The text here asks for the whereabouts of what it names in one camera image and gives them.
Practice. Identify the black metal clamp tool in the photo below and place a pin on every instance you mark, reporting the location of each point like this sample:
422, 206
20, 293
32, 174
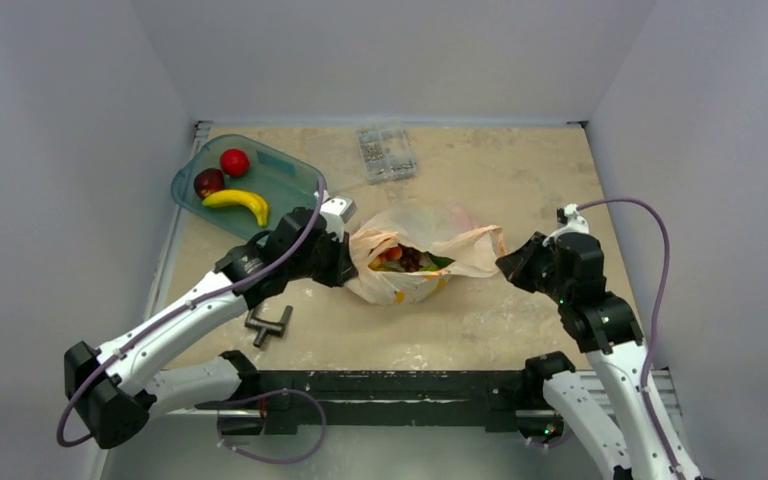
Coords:
265, 328

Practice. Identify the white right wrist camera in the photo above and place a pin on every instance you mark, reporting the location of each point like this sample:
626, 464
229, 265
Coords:
570, 220

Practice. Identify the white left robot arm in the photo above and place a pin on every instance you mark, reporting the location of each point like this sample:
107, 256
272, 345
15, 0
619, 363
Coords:
114, 389

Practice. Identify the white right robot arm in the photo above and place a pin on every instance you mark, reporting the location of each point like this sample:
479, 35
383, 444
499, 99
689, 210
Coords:
636, 439

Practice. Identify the teal plastic tray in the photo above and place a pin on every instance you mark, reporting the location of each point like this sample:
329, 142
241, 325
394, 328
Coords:
283, 181

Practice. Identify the yellow fake banana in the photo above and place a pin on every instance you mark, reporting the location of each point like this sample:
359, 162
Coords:
252, 201

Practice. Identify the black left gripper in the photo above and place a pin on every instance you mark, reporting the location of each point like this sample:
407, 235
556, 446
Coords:
343, 268

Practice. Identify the dark red fake apple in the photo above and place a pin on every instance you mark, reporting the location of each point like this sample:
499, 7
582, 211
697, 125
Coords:
208, 181

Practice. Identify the translucent orange plastic bag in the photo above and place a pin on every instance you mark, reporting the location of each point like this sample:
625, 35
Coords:
444, 230

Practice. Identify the green fake custard apple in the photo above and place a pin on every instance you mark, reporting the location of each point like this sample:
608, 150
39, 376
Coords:
438, 262

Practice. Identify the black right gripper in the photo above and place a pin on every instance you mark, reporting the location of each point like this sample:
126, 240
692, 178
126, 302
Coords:
526, 263

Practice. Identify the orange fake fruit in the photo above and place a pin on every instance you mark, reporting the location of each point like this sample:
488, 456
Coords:
378, 263

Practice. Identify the dark purple fake grapes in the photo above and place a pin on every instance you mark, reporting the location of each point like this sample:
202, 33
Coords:
412, 260

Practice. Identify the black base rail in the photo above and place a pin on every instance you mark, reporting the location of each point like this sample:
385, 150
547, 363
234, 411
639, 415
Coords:
280, 402

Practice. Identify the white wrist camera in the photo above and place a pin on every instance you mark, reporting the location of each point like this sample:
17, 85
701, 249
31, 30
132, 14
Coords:
570, 220
337, 212

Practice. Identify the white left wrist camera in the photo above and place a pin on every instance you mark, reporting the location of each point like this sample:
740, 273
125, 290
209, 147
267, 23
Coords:
337, 212

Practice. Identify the clear screw organizer box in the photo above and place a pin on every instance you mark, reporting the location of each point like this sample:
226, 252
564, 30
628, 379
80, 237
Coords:
385, 152

